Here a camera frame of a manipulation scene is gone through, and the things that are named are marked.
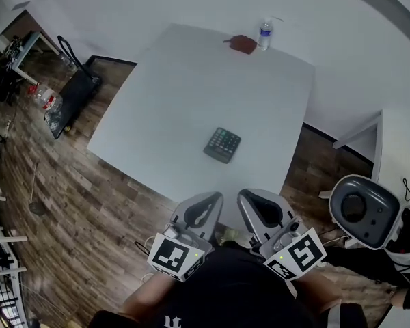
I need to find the clear plastic bottle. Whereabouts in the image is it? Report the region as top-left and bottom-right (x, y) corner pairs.
(59, 53), (78, 73)

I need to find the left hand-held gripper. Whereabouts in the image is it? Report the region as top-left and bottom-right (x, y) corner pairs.
(147, 192), (224, 282)

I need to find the large jug with red cap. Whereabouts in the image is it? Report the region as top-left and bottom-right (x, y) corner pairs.
(27, 83), (64, 113)

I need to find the clear water bottle blue label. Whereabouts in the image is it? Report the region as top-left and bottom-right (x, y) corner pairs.
(258, 18), (274, 51)

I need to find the person's right forearm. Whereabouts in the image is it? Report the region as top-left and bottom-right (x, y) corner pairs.
(295, 271), (342, 316)

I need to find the person's left forearm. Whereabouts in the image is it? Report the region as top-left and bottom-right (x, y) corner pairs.
(121, 272), (179, 325)

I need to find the dustpan with stick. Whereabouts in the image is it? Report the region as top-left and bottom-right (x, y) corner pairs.
(29, 161), (46, 217)

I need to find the white wooden rack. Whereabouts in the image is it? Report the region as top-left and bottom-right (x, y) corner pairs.
(0, 172), (28, 328)

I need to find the white side desk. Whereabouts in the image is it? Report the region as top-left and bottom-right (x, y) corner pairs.
(333, 109), (410, 204)

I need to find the person's black shirt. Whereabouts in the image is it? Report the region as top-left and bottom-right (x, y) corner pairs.
(92, 246), (368, 328)

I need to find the black platform trolley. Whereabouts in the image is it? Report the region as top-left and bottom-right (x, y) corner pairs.
(43, 35), (103, 140)

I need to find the white table with grey top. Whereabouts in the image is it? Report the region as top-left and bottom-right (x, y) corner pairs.
(12, 31), (61, 85)

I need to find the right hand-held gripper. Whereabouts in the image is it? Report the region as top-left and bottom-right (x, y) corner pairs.
(238, 189), (327, 282)

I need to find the brown leather pouch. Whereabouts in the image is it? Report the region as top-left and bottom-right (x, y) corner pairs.
(222, 34), (258, 53)

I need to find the black bag with white stripes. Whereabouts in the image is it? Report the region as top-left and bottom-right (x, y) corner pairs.
(384, 202), (410, 286)

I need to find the yellow-green shoe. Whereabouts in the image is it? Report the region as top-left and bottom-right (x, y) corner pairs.
(220, 228), (249, 245)

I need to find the black calculator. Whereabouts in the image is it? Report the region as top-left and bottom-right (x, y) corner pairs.
(203, 126), (243, 165)

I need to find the dark clutter pile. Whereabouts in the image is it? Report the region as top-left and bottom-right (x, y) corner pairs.
(0, 36), (25, 105)

